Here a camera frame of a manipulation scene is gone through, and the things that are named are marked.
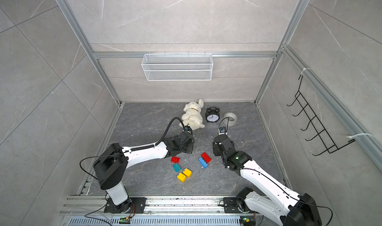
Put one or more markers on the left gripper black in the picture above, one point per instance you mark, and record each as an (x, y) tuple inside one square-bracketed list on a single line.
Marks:
[(191, 148)]

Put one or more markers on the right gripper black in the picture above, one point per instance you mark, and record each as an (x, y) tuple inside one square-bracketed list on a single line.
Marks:
[(215, 149)]

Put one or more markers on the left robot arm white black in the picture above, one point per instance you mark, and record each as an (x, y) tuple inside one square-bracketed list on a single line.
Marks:
[(110, 166)]

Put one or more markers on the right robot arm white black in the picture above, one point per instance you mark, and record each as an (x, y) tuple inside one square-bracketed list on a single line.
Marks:
[(282, 205)]

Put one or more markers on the small red lego brick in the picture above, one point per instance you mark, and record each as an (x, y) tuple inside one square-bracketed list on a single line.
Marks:
[(175, 159)]

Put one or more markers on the long red lego brick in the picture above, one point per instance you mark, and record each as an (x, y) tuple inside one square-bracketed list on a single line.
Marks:
[(206, 157)]

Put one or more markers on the teal lego brick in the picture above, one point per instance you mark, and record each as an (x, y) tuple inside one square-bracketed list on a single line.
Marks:
[(176, 167)]

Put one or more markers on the long blue lego brick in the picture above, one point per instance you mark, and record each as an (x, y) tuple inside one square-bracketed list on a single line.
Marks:
[(203, 163)]

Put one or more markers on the yellow lego brick middle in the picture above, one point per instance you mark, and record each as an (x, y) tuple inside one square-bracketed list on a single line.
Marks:
[(187, 172)]

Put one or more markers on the yellow lego brick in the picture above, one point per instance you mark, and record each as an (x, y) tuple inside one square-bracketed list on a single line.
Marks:
[(182, 177), (187, 172)]

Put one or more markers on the yellow lego brick lower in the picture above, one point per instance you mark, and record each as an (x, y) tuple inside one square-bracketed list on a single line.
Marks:
[(182, 177)]

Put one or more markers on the grey tape roll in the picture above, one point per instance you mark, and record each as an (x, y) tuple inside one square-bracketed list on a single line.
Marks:
[(230, 119)]

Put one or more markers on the white plush dog toy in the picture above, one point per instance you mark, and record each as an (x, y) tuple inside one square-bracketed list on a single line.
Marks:
[(192, 116)]

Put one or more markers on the black alarm clock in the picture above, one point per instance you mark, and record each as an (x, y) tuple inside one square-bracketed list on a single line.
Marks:
[(212, 114)]

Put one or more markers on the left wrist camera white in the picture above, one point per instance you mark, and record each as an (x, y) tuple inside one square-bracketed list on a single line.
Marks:
[(189, 129)]

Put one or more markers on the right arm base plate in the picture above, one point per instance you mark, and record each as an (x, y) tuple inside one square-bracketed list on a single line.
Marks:
[(231, 206)]

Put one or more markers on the white wire mesh basket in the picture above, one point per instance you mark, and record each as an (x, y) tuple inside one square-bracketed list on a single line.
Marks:
[(178, 67)]

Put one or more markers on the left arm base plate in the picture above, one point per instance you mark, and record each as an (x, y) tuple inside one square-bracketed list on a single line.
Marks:
[(126, 207)]

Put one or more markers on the black wire hook rack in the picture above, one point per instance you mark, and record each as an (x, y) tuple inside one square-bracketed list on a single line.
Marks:
[(315, 122)]

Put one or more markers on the aluminium mounting rail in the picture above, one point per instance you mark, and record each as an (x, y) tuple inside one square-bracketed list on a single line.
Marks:
[(155, 205)]

